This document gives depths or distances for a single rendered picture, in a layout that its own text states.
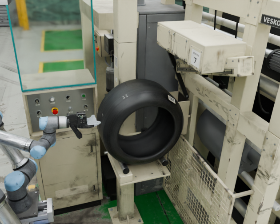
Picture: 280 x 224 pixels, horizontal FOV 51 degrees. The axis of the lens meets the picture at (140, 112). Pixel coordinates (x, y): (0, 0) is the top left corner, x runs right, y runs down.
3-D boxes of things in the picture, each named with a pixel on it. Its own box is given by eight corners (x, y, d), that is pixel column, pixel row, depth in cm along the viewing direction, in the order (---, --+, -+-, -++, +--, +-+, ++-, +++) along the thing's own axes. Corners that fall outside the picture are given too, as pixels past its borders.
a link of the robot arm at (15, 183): (3, 199, 181) (-2, 182, 175) (14, 184, 193) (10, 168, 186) (21, 201, 180) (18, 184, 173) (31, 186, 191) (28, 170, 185)
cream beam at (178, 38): (155, 44, 198) (156, 22, 191) (188, 42, 206) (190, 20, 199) (200, 75, 148) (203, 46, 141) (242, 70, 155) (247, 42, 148)
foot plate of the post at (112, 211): (107, 209, 283) (107, 206, 281) (134, 202, 291) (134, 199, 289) (115, 230, 260) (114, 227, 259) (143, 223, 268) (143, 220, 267)
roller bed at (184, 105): (160, 125, 249) (162, 92, 235) (175, 122, 253) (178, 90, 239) (169, 137, 232) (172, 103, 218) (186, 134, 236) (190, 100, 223)
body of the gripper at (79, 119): (87, 116, 175) (67, 117, 171) (87, 129, 179) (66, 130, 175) (85, 111, 182) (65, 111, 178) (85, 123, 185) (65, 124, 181)
